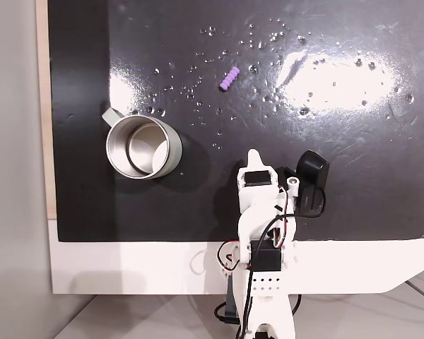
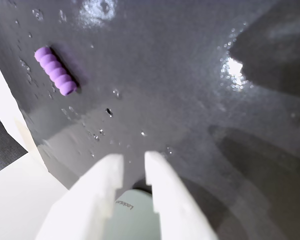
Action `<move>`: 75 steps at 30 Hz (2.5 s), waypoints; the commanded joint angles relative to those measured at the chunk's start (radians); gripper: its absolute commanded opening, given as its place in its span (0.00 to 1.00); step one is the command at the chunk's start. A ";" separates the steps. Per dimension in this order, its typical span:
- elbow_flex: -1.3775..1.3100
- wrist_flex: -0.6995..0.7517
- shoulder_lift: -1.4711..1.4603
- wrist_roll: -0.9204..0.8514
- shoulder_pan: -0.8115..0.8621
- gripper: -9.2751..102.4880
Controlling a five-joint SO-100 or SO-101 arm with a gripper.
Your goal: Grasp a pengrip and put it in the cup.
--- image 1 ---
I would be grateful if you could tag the black rubber mat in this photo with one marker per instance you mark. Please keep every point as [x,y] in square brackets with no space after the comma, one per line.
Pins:
[162,212]

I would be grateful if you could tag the black table clamp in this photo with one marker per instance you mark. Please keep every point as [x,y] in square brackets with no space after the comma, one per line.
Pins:
[231,300]

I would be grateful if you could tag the purple ribbed pen grip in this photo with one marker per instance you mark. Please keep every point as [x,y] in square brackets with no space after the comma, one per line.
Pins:
[229,78]

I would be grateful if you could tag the pale green steel mug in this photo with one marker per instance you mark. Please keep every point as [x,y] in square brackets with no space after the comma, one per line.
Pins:
[120,144]

